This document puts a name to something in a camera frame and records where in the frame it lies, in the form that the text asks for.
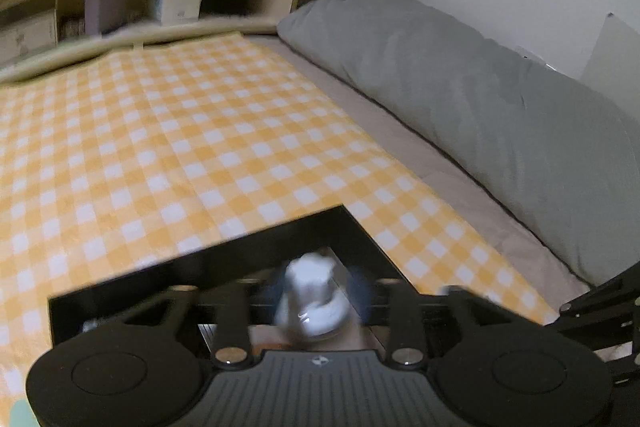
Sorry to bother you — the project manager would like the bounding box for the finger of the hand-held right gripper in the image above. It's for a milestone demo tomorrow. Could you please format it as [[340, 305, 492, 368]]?
[[554, 272, 640, 349], [601, 348, 640, 384]]

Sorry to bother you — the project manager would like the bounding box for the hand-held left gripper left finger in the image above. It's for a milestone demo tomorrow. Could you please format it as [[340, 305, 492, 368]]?
[[117, 277, 288, 369]]

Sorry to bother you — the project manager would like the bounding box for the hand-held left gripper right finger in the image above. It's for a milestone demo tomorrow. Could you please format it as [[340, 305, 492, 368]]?
[[347, 264, 506, 369]]

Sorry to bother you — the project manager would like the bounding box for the black box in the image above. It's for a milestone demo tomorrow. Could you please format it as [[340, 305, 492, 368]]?
[[47, 204, 426, 353]]

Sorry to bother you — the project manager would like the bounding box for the white and green jar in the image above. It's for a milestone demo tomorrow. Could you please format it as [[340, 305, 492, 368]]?
[[274, 252, 351, 338]]

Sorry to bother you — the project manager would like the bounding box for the yellow checked blanket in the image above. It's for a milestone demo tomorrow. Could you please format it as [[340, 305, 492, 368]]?
[[0, 32, 558, 408]]

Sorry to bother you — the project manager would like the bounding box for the grey pillow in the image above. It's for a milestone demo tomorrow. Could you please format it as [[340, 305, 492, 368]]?
[[276, 0, 640, 288]]

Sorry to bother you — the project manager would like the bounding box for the white board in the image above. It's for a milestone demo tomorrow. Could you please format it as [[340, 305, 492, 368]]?
[[580, 12, 640, 102]]

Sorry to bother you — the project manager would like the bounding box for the white tissue box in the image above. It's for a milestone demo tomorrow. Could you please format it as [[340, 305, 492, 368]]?
[[150, 0, 203, 25]]

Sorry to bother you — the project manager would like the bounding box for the purple bottle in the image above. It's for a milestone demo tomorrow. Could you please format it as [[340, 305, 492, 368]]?
[[84, 0, 126, 36]]

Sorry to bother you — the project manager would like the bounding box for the beige storage box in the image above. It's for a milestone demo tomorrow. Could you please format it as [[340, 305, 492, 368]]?
[[0, 14, 56, 62]]

